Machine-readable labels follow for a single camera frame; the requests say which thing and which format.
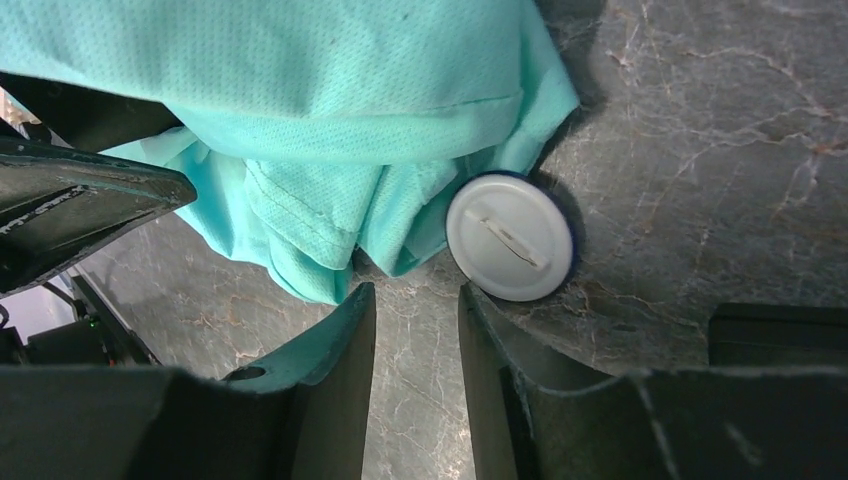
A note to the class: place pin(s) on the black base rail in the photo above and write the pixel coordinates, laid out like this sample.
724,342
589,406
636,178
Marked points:
94,335

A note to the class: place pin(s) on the black square frame middle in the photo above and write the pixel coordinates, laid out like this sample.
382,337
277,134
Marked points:
760,335

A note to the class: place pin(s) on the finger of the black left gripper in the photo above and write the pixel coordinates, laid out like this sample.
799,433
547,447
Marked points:
87,119
61,205

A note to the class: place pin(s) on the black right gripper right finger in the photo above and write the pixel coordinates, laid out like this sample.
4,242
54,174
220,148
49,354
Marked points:
537,413

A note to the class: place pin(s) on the mint green garment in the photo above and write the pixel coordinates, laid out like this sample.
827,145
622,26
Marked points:
312,129

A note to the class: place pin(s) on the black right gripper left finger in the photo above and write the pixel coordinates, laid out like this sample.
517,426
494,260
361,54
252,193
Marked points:
299,412

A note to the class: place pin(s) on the blue starry round brooch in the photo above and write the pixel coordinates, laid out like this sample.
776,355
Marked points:
511,237

